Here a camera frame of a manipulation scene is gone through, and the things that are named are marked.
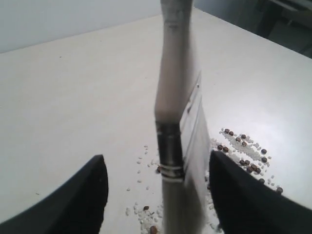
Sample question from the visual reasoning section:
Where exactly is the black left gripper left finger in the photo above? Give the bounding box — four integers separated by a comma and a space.
0, 155, 109, 234

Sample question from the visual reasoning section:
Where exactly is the dark furniture in background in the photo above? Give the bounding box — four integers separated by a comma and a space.
254, 0, 312, 53

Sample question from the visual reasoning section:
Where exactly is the wide white-bristle paint brush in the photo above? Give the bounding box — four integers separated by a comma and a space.
155, 0, 210, 234

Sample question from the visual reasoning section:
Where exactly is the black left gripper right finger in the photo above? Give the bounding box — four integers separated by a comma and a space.
209, 151, 312, 234

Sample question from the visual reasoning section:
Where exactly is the scattered brown pellets and rice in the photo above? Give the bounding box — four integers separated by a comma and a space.
125, 126, 285, 234

